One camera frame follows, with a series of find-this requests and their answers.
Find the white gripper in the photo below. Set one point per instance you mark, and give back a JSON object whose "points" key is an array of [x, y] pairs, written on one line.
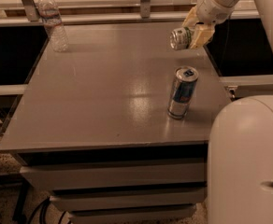
{"points": [[207, 9]]}

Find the silver green 7up can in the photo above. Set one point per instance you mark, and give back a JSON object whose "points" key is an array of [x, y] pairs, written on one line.
{"points": [[181, 38]]}

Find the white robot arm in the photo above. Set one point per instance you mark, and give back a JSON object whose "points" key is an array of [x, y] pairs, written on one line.
{"points": [[240, 147]]}

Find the blue silver redbull can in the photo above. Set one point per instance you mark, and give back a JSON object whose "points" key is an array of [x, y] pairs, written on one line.
{"points": [[182, 91]]}

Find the grey drawer cabinet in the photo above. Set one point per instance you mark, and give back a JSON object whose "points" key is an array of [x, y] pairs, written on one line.
{"points": [[92, 128]]}

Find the clear plastic water bottle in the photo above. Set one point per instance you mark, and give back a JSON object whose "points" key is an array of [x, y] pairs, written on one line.
{"points": [[53, 24]]}

